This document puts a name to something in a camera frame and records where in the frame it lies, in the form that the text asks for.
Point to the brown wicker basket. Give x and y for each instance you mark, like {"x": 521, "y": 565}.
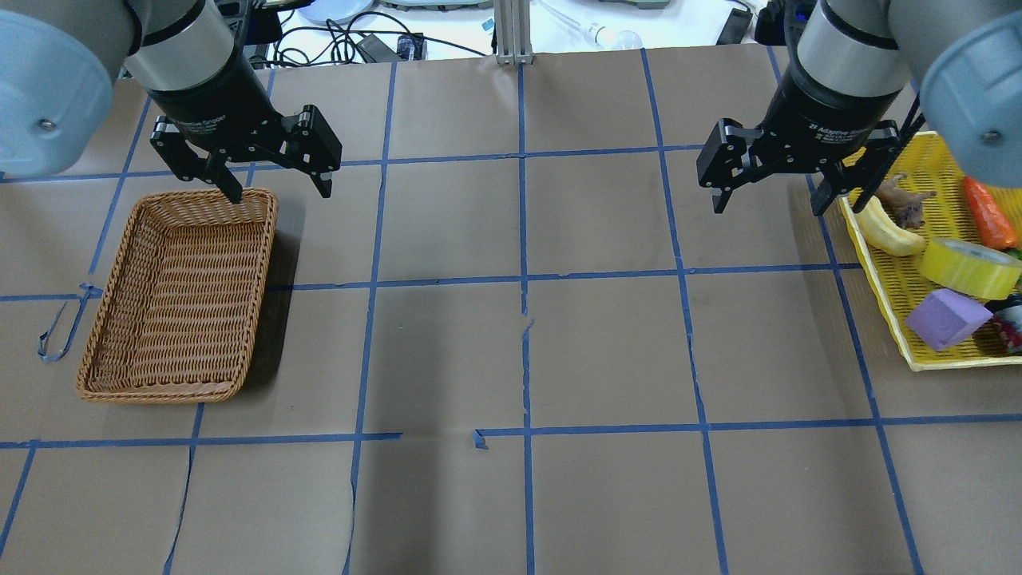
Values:
{"x": 178, "y": 317}

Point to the purple foam block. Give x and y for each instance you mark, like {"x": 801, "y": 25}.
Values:
{"x": 946, "y": 318}

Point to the yellow tape roll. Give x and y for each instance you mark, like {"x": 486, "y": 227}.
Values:
{"x": 969, "y": 268}

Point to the orange toy carrot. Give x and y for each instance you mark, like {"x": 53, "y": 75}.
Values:
{"x": 993, "y": 228}

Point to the small dark can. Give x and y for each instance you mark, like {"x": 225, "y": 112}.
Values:
{"x": 1006, "y": 319}

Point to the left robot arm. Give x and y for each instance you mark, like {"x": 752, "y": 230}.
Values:
{"x": 60, "y": 60}

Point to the black power adapter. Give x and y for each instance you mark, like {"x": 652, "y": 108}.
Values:
{"x": 373, "y": 50}

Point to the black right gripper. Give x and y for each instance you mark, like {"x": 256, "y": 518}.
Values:
{"x": 821, "y": 108}

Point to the light blue plate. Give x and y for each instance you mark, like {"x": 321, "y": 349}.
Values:
{"x": 318, "y": 13}

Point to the aluminium frame post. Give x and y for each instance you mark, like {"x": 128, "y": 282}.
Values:
{"x": 513, "y": 32}

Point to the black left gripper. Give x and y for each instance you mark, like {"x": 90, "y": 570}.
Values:
{"x": 214, "y": 105}

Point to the yellow toy banana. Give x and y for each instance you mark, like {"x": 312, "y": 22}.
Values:
{"x": 881, "y": 232}

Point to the yellow plastic basket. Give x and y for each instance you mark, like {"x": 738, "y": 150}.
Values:
{"x": 906, "y": 267}

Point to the white light bulb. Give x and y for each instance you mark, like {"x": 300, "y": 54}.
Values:
{"x": 607, "y": 37}

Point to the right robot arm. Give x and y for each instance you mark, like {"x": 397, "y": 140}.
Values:
{"x": 861, "y": 78}

